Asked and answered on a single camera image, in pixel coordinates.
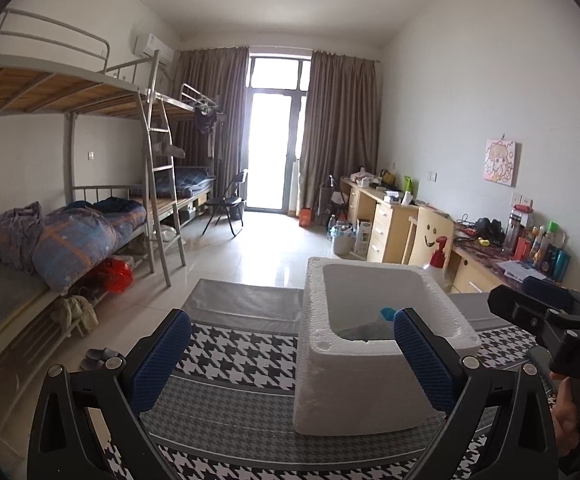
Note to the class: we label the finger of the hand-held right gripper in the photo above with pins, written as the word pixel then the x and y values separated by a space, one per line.
pixel 514 305
pixel 547 290

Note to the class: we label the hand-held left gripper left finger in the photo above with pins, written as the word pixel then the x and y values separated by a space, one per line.
pixel 157 360

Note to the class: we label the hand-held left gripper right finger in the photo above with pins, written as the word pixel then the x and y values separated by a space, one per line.
pixel 422 360

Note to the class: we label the white foam box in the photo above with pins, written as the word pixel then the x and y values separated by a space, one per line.
pixel 330 385

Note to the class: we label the person's right hand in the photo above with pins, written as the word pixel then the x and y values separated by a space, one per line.
pixel 567 415

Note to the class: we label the printed paper sheet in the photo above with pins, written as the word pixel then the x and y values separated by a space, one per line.
pixel 517 270

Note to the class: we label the row of bottles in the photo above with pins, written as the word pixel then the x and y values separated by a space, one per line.
pixel 539 250

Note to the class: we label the wooden desk with patterned top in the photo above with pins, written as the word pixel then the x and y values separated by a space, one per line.
pixel 474 272

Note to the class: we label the grey slippers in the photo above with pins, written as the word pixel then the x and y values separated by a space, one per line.
pixel 100 358

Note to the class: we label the black headphones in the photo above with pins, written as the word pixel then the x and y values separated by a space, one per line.
pixel 489 230

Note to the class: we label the white pump bottle red cap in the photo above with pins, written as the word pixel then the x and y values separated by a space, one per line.
pixel 438 255

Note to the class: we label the beige cloth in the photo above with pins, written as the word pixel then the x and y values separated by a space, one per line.
pixel 75 315

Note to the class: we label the red plastic bag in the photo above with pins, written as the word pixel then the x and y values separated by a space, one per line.
pixel 115 275

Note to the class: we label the wooden chair with smiley face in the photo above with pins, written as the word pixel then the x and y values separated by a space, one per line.
pixel 427 235

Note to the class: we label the light wooden desk with drawers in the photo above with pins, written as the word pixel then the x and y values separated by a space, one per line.
pixel 389 225

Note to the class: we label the white bucket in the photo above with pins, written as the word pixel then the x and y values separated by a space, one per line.
pixel 342 242

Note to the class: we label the blue patterned quilt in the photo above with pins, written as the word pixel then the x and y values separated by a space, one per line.
pixel 70 240

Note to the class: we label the metal bed ladder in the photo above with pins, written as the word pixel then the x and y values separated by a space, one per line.
pixel 162 210

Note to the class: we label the metal bunk bed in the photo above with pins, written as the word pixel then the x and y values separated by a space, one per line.
pixel 45 90
pixel 190 205

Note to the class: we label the green packet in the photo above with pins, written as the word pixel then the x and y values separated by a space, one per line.
pixel 407 185

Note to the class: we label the black folding chair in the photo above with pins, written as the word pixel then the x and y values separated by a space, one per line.
pixel 225 205

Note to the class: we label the dark blue bedding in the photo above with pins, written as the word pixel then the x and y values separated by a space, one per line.
pixel 195 180

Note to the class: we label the orange box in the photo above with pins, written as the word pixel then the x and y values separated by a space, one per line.
pixel 306 217

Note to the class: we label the glass balcony door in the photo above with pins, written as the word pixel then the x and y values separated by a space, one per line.
pixel 275 150

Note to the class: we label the dark hanging clothes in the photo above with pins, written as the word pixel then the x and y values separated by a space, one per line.
pixel 205 119

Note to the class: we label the grey curtain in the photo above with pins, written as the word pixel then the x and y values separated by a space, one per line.
pixel 210 80
pixel 340 125

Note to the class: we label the white air conditioner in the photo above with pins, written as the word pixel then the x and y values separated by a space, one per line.
pixel 151 49

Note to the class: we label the white double wall socket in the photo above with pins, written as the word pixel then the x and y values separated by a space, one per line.
pixel 521 202

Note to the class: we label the pink cartoon wall picture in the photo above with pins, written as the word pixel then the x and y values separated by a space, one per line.
pixel 502 161

